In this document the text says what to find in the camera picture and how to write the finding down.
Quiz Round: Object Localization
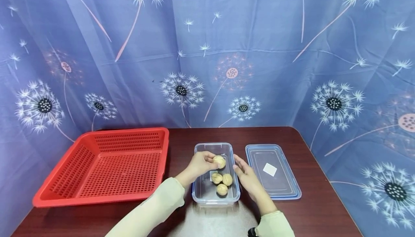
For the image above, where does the clear blue-rimmed container lid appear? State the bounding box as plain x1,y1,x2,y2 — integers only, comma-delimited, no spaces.
245,144,302,200

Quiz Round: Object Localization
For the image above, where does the clear plastic food container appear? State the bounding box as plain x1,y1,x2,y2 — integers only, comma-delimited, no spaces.
191,143,241,206

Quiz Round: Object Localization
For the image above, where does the person's left hand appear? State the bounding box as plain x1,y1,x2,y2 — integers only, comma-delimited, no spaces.
185,151,220,180

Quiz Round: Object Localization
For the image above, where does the red perforated plastic basket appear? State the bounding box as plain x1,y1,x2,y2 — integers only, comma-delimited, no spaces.
32,128,170,208

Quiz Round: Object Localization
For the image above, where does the person's right hand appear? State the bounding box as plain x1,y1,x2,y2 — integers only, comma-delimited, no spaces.
233,154,264,198

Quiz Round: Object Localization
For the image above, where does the person's left forearm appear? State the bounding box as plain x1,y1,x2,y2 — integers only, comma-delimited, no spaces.
104,172,195,237

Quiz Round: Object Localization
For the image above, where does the person's right forearm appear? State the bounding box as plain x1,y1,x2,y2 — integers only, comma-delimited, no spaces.
253,189,295,237

